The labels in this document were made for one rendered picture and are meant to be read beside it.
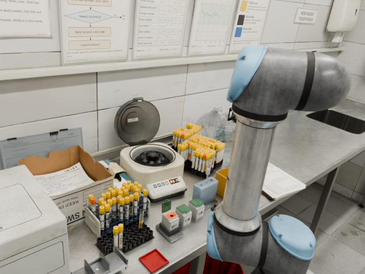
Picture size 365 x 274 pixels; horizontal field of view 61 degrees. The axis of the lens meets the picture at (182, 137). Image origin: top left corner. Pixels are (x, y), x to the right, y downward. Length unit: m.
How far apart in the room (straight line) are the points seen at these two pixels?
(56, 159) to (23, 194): 0.54
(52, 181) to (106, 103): 0.41
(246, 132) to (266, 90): 0.10
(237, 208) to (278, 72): 0.32
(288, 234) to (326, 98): 0.34
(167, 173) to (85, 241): 0.41
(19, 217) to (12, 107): 0.61
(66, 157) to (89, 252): 0.45
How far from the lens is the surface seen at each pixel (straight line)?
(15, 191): 0.85
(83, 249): 1.10
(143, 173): 1.25
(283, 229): 0.82
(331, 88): 0.64
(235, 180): 0.72
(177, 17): 1.56
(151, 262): 1.05
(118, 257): 1.01
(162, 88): 1.60
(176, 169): 1.31
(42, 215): 0.76
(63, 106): 1.35
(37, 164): 1.33
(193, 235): 1.15
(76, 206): 1.14
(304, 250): 0.82
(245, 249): 0.81
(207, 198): 1.26
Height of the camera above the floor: 1.64
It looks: 25 degrees down
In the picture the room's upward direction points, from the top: 6 degrees clockwise
